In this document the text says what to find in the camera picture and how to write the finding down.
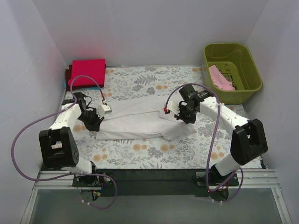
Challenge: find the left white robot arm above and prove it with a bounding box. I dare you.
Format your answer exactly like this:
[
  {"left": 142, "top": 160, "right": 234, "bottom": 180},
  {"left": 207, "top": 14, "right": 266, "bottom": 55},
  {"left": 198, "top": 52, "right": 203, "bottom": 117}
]
[{"left": 39, "top": 92, "right": 112, "bottom": 175}]

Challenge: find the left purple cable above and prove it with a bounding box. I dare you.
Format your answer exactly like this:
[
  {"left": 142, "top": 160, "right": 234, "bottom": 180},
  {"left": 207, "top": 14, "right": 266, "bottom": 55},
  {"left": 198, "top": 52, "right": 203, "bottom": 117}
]
[{"left": 11, "top": 75, "right": 117, "bottom": 210}]

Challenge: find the purple cable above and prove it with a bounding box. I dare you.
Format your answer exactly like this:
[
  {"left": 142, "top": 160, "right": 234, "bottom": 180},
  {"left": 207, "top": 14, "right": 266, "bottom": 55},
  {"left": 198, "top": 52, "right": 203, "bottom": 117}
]
[
  {"left": 165, "top": 83, "right": 245, "bottom": 204},
  {"left": 11, "top": 75, "right": 117, "bottom": 210}
]

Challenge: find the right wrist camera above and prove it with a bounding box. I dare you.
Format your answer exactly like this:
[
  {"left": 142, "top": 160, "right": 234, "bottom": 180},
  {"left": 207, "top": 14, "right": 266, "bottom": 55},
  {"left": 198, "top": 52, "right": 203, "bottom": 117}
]
[{"left": 163, "top": 101, "right": 180, "bottom": 116}]

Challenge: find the floral table mat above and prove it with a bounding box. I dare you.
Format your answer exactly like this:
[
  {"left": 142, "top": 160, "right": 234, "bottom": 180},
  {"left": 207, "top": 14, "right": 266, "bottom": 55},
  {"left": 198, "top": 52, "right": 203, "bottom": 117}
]
[{"left": 46, "top": 66, "right": 262, "bottom": 170}]

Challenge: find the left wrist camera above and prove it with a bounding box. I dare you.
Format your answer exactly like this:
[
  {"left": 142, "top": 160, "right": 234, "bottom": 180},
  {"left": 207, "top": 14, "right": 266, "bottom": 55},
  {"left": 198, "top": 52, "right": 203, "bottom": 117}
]
[{"left": 96, "top": 104, "right": 112, "bottom": 118}]

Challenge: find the white t shirt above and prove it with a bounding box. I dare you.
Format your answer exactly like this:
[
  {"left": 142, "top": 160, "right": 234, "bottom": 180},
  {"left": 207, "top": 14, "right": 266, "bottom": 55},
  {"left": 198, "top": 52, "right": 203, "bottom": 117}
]
[{"left": 96, "top": 96, "right": 196, "bottom": 140}]

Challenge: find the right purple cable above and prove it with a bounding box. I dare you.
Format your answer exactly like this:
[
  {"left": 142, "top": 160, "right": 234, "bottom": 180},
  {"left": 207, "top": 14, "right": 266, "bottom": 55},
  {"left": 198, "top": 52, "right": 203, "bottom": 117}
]
[{"left": 165, "top": 83, "right": 245, "bottom": 204}]

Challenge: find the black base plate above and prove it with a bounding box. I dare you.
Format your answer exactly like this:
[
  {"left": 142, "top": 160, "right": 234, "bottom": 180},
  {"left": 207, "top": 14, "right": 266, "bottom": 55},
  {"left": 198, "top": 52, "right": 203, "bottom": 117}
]
[{"left": 72, "top": 168, "right": 239, "bottom": 198}]

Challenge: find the green plastic basket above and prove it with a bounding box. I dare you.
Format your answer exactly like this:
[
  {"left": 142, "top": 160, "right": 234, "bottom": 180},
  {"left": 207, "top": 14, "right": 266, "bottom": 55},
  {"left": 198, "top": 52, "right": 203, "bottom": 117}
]
[{"left": 202, "top": 43, "right": 263, "bottom": 104}]

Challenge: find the pink t shirt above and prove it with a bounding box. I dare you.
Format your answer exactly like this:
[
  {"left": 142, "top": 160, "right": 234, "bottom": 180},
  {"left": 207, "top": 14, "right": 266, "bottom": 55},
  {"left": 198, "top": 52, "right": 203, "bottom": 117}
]
[{"left": 209, "top": 65, "right": 235, "bottom": 91}]

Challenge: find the folded magenta t shirt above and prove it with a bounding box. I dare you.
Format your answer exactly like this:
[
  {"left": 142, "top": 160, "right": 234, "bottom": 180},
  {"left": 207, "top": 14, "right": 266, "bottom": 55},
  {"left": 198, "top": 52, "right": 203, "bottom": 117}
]
[{"left": 66, "top": 59, "right": 106, "bottom": 91}]

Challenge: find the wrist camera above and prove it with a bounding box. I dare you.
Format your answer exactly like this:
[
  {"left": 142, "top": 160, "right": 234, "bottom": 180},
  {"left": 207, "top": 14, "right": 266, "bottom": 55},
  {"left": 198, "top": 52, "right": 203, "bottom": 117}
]
[
  {"left": 163, "top": 101, "right": 180, "bottom": 116},
  {"left": 96, "top": 104, "right": 112, "bottom": 118}
]

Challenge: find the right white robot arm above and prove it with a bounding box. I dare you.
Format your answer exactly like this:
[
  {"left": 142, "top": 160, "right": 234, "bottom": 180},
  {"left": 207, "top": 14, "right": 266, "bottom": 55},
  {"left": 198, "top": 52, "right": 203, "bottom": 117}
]
[{"left": 175, "top": 84, "right": 268, "bottom": 184}]

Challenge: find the aluminium rail frame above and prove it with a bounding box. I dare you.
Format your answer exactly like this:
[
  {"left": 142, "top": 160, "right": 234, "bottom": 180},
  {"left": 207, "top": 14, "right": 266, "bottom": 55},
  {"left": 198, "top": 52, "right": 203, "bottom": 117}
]
[{"left": 21, "top": 65, "right": 292, "bottom": 224}]

